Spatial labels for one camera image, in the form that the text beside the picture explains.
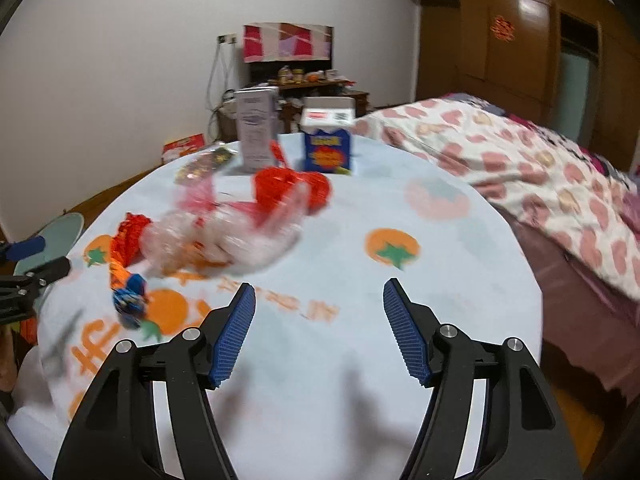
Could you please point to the red double-happiness decal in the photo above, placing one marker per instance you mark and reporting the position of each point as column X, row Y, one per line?
column 502, row 29

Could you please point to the heart-print white quilt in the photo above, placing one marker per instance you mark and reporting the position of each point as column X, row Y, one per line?
column 540, row 178

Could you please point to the small dark snack packet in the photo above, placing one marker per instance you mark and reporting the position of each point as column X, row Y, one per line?
column 204, row 165

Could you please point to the tall grey white carton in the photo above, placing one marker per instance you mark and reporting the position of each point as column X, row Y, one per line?
column 256, row 124

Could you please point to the orange blue snack wrapper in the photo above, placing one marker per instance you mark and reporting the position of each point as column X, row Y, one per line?
column 128, row 289

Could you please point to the wooden tv cabinet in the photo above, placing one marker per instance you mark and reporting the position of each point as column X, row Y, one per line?
column 290, row 101

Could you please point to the red plastic bag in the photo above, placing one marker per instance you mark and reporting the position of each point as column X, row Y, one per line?
column 272, row 183

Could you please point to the light blue round basin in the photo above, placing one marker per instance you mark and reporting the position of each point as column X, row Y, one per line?
column 59, row 236

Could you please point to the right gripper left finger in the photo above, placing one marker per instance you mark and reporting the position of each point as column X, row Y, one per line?
column 113, row 434

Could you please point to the clear plastic bag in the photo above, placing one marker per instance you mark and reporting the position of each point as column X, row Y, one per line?
column 202, row 231

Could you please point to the wall power socket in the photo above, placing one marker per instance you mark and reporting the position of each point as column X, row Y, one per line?
column 227, row 39

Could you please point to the red cardboard box on floor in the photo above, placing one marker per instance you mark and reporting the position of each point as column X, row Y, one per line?
column 185, row 146

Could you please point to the brown wooden wardrobe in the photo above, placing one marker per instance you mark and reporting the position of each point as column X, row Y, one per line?
column 576, row 59

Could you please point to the television with pink cover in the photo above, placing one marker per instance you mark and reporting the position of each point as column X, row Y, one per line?
column 269, row 47

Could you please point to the bed with mauve skirt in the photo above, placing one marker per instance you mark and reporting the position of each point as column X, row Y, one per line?
column 592, row 323

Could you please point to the blue white milk carton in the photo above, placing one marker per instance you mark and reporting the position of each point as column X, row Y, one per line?
column 327, row 125

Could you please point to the white fruit-print tablecloth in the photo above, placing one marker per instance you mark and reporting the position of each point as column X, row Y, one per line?
column 319, row 390

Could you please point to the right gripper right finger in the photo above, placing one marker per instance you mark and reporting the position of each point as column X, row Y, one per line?
column 523, row 434

